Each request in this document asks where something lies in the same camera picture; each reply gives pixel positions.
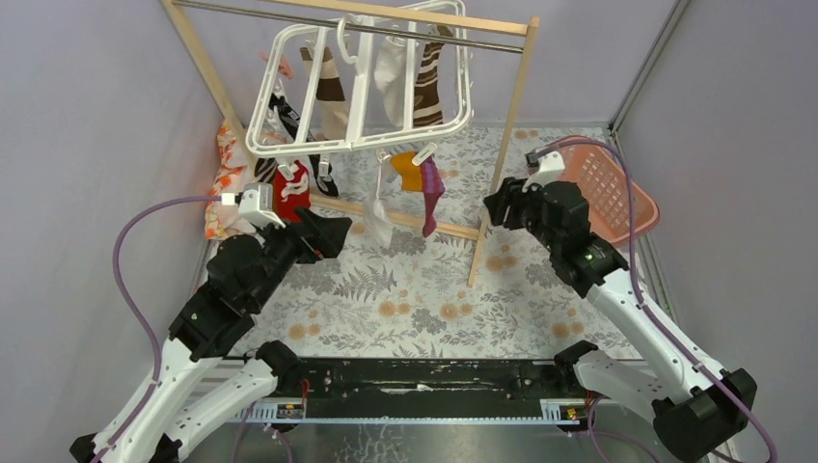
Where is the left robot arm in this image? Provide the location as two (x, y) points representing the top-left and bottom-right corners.
(69, 207), (352, 462)

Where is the purple orange sock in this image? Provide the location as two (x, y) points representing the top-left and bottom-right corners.
(390, 151), (446, 237)

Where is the pink laundry basket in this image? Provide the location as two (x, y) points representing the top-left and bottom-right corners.
(545, 135), (660, 249)

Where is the white plastic clip hanger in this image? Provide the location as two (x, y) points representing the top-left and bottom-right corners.
(244, 1), (476, 160)

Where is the orange floral cloth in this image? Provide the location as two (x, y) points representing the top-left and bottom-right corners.
(204, 122), (255, 240)

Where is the pink sock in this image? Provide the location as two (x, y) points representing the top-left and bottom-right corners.
(259, 50), (295, 81)

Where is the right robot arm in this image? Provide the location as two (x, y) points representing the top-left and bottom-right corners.
(483, 177), (757, 462)

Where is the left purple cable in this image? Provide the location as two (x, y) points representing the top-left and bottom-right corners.
(89, 194), (241, 463)

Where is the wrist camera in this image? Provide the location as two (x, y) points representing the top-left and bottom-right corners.
(522, 150), (565, 192)
(220, 182), (286, 230)

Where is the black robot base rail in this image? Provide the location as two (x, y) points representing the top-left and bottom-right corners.
(250, 357), (594, 426)

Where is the brown cream striped sock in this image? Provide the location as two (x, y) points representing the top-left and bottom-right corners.
(315, 47), (349, 140)

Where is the black blue sock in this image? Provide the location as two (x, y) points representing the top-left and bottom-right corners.
(268, 92), (340, 198)

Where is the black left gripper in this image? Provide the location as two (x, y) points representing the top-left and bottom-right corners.
(249, 205), (353, 311)

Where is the wooden clothes rack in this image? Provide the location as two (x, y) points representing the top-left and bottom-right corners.
(159, 0), (541, 288)

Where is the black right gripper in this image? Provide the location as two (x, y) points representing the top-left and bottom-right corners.
(482, 174), (561, 253)

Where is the yellow brown striped sock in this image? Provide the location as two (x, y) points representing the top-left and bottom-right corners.
(254, 158), (278, 184)

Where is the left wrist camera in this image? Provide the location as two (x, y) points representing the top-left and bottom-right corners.
(220, 182), (286, 230)

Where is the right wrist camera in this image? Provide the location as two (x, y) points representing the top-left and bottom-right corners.
(522, 150), (565, 192)

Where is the floral table mat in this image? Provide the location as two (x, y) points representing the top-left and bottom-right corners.
(231, 126), (641, 360)

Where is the brown white striped sock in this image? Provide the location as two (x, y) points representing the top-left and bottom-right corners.
(413, 41), (446, 128)

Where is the red sock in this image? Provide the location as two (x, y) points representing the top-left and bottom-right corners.
(273, 160), (311, 223)

